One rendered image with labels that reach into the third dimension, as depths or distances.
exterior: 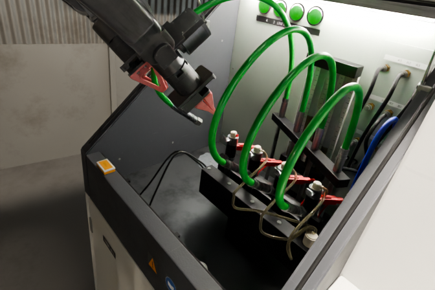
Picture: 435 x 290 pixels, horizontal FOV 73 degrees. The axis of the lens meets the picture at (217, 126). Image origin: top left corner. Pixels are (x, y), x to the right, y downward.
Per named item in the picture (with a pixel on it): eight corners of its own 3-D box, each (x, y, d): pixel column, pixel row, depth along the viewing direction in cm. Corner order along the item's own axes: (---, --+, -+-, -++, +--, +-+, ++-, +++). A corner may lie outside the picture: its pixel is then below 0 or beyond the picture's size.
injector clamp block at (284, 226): (196, 210, 86) (201, 167, 79) (221, 197, 93) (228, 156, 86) (291, 300, 65) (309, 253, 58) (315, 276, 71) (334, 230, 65)
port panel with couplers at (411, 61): (338, 155, 81) (380, 40, 67) (344, 151, 83) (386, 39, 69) (386, 179, 73) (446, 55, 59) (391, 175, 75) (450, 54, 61)
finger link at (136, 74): (177, 79, 72) (151, 48, 70) (174, 82, 65) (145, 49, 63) (157, 97, 73) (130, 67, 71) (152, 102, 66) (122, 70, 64)
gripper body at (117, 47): (155, 53, 72) (133, 29, 70) (147, 54, 62) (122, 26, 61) (136, 70, 73) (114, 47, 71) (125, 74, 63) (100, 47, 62)
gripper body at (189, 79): (218, 79, 61) (197, 53, 56) (182, 114, 60) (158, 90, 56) (205, 70, 66) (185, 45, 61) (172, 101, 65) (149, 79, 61)
